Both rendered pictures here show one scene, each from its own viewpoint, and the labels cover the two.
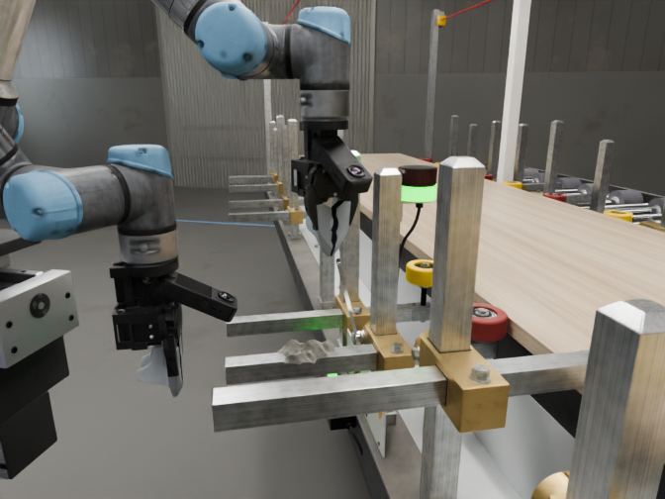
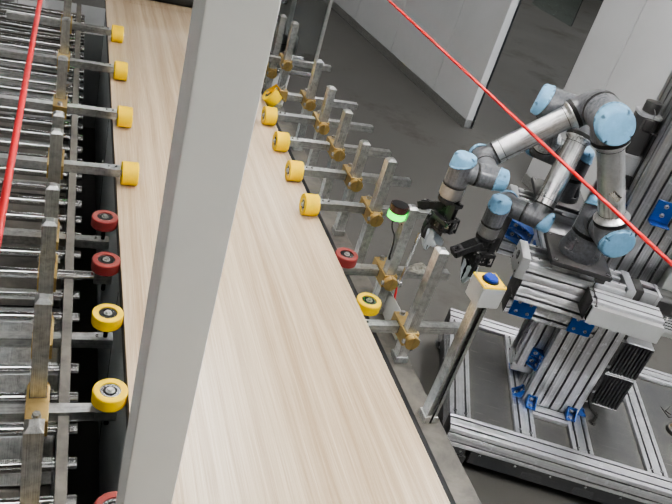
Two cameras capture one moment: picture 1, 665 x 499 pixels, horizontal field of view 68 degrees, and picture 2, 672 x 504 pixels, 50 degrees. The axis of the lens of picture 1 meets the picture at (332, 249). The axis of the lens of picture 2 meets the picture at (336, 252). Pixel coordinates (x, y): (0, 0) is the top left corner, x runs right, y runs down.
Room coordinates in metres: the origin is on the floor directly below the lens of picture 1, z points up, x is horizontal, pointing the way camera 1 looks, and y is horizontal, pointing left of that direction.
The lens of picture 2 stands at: (2.76, -0.79, 2.15)
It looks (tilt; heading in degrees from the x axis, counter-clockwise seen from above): 31 degrees down; 166
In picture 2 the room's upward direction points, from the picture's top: 17 degrees clockwise
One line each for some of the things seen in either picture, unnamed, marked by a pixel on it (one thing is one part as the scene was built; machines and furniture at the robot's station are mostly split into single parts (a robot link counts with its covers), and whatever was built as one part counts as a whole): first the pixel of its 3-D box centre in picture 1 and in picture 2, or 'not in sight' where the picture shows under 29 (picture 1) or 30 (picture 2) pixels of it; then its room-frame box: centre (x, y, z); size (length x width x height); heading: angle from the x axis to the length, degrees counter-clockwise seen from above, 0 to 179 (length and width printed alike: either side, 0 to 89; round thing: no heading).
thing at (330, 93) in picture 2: not in sight; (318, 136); (-0.23, -0.28, 0.89); 0.03 x 0.03 x 0.48; 11
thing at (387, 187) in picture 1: (383, 314); (391, 265); (0.76, -0.08, 0.90); 0.03 x 0.03 x 0.48; 11
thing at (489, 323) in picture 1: (479, 342); (343, 266); (0.75, -0.24, 0.85); 0.08 x 0.08 x 0.11
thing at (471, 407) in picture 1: (455, 373); (371, 211); (0.49, -0.14, 0.94); 0.13 x 0.06 x 0.05; 11
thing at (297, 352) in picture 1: (307, 347); (419, 266); (0.69, 0.04, 0.87); 0.09 x 0.07 x 0.02; 101
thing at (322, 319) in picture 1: (332, 319); (415, 327); (0.95, 0.00, 0.80); 0.43 x 0.03 x 0.04; 101
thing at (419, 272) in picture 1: (424, 288); (364, 313); (0.99, -0.20, 0.85); 0.08 x 0.08 x 0.11
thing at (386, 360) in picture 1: (388, 349); (384, 273); (0.73, -0.09, 0.85); 0.13 x 0.06 x 0.05; 11
